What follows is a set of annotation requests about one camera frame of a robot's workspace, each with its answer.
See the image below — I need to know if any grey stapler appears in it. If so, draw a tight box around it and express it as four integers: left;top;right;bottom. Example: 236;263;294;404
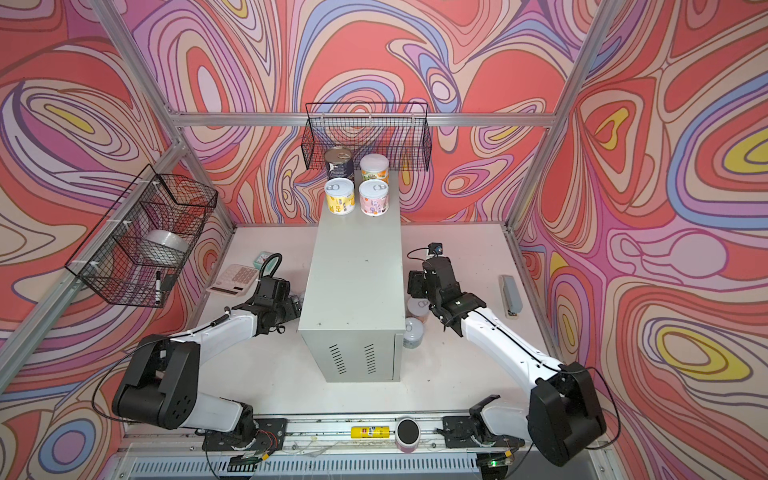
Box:
500;275;524;317

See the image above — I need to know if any yellow green tin can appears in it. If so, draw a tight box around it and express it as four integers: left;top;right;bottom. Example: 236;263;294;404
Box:
406;298;430;323

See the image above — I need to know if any grey metal cabinet box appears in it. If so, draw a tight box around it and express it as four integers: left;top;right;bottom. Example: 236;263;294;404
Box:
298;181;406;383

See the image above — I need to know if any yellow labelled tin can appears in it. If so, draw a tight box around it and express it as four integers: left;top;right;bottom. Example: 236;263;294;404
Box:
324;178;356;215

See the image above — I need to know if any yellow label sticker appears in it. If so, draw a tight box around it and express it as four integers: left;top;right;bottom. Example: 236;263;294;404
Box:
350;426;391;439

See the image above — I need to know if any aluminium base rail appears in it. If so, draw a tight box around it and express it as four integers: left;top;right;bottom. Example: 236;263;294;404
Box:
111;416;537;479

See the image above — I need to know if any pink labelled tin can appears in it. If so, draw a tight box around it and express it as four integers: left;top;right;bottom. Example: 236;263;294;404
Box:
358;179;389;217

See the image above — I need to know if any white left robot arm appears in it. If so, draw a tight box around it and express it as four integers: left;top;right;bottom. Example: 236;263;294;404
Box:
111;276;301;438

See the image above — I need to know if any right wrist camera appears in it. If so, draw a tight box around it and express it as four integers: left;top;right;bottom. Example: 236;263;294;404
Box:
427;242;444;257

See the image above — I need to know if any aluminium frame post left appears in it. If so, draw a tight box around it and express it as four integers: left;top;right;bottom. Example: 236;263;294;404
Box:
89;0;235;235

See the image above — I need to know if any black wire basket back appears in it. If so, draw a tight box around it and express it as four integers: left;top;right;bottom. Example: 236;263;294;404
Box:
301;100;432;171

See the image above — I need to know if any aluminium frame post right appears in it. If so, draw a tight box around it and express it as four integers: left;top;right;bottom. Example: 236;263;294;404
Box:
505;1;625;233

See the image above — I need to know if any blue labelled tin can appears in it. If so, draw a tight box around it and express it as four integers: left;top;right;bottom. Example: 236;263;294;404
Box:
324;146;354;181

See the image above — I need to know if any mint green alarm clock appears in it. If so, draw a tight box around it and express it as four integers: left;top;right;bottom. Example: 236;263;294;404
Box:
253;251;272;270

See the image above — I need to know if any aluminium frame post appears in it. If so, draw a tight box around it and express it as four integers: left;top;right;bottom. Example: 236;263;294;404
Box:
505;1;625;233
89;0;235;235

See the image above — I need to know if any pink desk calculator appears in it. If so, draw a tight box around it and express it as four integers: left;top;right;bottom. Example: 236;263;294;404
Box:
207;264;259;297

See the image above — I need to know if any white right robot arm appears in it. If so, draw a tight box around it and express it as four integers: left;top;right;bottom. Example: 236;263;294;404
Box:
407;256;607;467

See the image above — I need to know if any black wire basket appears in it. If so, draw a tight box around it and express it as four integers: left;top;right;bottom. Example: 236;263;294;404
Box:
301;100;432;171
65;166;218;308

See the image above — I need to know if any small hidden tin can right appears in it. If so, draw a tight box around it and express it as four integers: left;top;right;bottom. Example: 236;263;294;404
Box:
403;317;425;349

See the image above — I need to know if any black wire basket left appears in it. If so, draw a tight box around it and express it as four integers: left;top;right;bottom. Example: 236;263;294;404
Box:
65;166;218;308

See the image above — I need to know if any green orange labelled can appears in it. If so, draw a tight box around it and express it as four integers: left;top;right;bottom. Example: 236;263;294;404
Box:
359;153;389;183

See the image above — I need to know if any aluminium frame back bar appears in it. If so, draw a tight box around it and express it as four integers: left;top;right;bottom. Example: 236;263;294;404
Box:
170;112;556;127

